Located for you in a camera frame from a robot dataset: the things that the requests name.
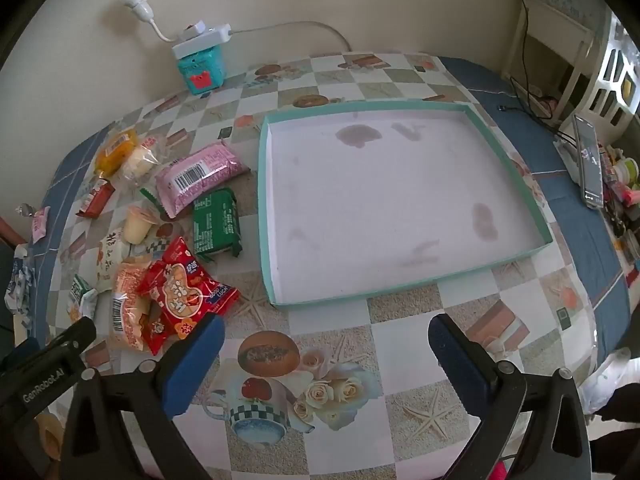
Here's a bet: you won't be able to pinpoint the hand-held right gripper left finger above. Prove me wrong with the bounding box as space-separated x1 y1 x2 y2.
59 314 227 480

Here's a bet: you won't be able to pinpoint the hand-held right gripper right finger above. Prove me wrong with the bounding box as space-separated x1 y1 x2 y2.
427 313 593 480

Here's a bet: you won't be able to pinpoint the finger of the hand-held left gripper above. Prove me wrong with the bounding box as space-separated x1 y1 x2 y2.
46 316 97 362

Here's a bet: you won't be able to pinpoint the small red snack packet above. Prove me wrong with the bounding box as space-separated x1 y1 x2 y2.
142 310 197 356

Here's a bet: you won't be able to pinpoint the bun packet green serrated edge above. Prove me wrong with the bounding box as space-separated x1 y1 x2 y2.
122 187 173 246

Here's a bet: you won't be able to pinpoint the teal shallow cardboard tray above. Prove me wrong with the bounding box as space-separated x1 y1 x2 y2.
258 101 552 307

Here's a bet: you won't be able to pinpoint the pink snack packet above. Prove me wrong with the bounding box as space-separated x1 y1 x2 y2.
155 141 249 219

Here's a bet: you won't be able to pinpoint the orange snack packet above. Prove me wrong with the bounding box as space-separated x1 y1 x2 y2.
95 130 137 177

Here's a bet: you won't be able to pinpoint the green white snack packet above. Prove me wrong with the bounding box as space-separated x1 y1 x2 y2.
67 275 99 322

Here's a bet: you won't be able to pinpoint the checkered printed tablecloth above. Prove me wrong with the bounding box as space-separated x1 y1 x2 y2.
30 52 631 480

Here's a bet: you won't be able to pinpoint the clear orange bread packet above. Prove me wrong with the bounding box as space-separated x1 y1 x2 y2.
111 255 161 353

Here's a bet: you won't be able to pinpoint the large red snack packet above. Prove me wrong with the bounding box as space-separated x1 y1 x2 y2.
137 236 242 333

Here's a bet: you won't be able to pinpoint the blue white printed packet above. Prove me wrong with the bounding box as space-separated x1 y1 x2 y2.
5 245 34 314

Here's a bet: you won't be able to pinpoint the white printed snack packet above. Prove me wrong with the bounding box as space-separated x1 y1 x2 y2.
95 232 133 292

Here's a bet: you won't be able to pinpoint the small pink candy packet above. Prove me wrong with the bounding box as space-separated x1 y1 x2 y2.
31 206 51 244

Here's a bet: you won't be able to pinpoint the red milk carton box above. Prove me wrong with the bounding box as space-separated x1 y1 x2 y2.
76 178 116 219

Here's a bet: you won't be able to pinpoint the white plastic bag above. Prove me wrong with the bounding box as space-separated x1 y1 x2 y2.
582 350 632 412

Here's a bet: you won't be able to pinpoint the white bun packet orange label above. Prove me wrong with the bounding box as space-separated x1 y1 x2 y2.
122 135 166 187

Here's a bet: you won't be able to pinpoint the smartphone on stand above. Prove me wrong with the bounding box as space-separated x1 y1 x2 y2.
572 114 607 209

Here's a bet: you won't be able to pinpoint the cluttered colourful small containers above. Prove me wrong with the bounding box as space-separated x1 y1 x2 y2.
600 145 640 262

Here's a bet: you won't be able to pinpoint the teal toy box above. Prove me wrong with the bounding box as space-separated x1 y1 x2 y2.
175 45 227 95

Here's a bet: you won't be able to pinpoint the white power strip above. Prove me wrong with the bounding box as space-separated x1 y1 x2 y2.
172 22 233 59

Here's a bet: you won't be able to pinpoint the white lamp socket adapter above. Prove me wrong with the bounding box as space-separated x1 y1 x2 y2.
122 0 177 42

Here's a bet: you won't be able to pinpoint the black cable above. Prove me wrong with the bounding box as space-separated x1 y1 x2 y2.
498 0 577 137

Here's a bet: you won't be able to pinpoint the white power cable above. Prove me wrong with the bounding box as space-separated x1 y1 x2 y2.
230 21 352 54

